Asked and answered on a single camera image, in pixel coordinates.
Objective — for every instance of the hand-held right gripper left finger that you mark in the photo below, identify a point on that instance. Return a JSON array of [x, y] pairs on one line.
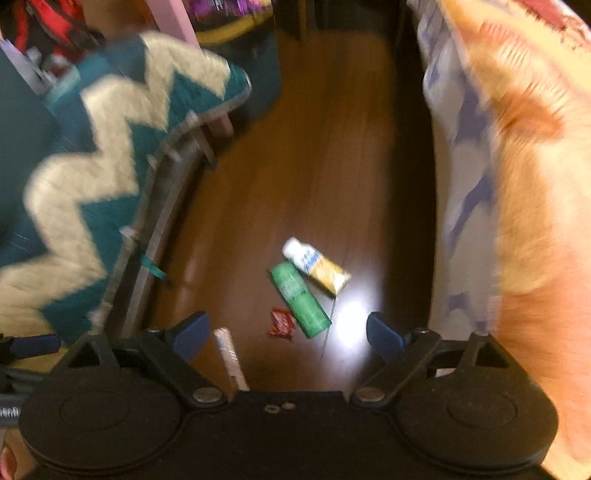
[[189, 334]]

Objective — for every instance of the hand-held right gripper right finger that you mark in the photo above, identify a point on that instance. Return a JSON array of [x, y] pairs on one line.
[[385, 337]]

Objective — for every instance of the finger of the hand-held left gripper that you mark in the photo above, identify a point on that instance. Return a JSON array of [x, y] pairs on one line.
[[34, 345]]

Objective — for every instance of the long stick wrapper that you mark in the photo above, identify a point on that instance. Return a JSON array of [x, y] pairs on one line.
[[231, 360]]

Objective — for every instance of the red wrapper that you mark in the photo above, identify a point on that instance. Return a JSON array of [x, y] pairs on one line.
[[282, 324]]

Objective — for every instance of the green packet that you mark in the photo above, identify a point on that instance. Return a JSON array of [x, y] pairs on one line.
[[300, 297]]

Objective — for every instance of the yellow white packet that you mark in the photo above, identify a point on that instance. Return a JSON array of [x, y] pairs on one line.
[[318, 267]]

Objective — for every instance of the dark teal bin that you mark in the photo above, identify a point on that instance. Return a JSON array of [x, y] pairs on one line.
[[23, 138]]

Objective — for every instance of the white blue bed sheet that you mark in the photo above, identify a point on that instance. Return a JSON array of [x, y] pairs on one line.
[[461, 194]]

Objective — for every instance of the orange floral blanket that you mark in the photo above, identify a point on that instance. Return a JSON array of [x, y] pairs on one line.
[[545, 207]]

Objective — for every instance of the teal zigzag blanket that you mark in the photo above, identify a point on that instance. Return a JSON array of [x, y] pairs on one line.
[[115, 138]]

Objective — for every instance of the dark bin with yellow rim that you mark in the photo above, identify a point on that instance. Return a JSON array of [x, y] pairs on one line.
[[258, 69]]

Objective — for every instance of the red black backpack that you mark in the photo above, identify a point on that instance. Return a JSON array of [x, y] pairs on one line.
[[51, 23]]

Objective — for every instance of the dark wooden stool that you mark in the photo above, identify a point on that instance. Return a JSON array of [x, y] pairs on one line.
[[346, 14]]

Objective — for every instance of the purple snack bag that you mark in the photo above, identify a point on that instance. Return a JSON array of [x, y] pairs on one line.
[[231, 9]]

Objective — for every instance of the metal folding bed frame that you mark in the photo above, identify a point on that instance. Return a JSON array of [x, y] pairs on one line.
[[157, 217]]

